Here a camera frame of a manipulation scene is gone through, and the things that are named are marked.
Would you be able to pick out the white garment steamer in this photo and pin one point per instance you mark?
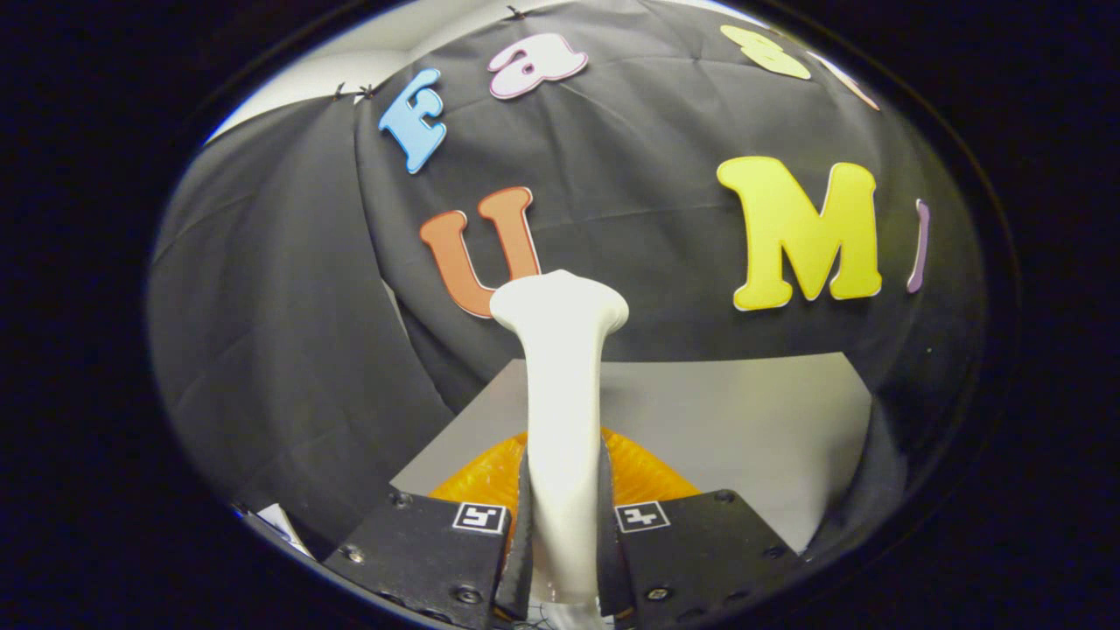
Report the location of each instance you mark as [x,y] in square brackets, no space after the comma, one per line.
[564,420]

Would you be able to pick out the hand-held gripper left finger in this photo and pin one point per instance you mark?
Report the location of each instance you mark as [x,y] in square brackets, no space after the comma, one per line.
[420,551]

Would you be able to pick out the black backdrop cloth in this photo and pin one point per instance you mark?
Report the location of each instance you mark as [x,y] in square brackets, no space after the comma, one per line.
[262,306]

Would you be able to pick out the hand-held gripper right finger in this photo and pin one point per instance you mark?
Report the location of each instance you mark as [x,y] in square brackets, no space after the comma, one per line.
[700,551]

